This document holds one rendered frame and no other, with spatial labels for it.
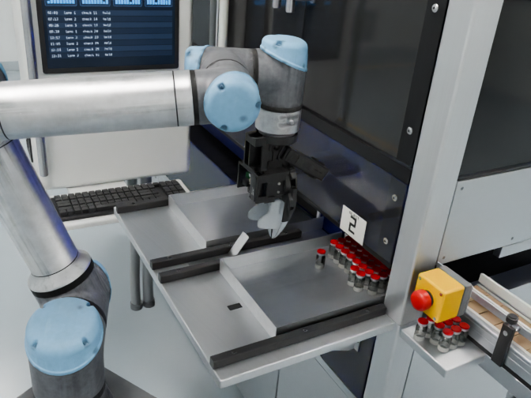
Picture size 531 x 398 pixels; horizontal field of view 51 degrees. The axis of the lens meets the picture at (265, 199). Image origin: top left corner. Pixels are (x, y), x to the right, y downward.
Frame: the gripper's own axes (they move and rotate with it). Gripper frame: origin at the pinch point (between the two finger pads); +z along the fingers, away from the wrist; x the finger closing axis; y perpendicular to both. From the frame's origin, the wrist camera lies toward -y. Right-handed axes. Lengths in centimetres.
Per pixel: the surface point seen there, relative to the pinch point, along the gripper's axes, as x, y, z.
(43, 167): -84, 27, 18
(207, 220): -42.2, -6.1, 21.2
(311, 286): -6.2, -15.3, 21.2
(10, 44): -544, -21, 83
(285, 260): -17.6, -15.4, 21.2
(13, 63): -542, -21, 102
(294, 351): 9.9, -0.4, 21.5
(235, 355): 7.9, 11.4, 19.6
